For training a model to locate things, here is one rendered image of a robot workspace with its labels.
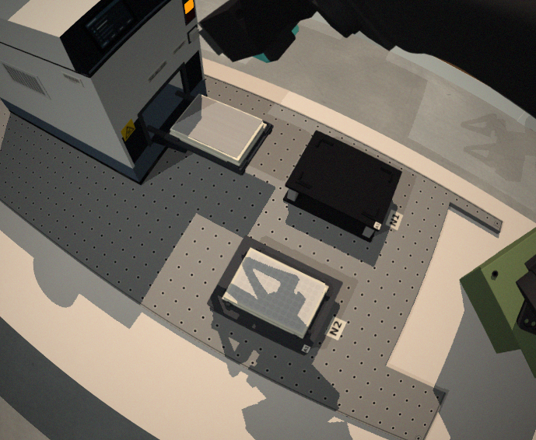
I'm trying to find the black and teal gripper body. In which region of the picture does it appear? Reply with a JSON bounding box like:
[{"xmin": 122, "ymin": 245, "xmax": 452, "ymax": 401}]
[{"xmin": 263, "ymin": 21, "xmax": 300, "ymax": 61}]

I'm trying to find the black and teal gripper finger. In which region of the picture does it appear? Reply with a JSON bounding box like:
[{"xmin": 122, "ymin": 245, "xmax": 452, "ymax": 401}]
[{"xmin": 253, "ymin": 25, "xmax": 299, "ymax": 63}]

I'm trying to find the small grey label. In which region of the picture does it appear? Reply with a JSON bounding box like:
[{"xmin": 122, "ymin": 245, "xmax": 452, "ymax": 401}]
[{"xmin": 325, "ymin": 316, "xmax": 346, "ymax": 340}]

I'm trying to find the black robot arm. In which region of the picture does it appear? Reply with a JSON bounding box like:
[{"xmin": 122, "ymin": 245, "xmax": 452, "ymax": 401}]
[{"xmin": 198, "ymin": 0, "xmax": 536, "ymax": 335}]

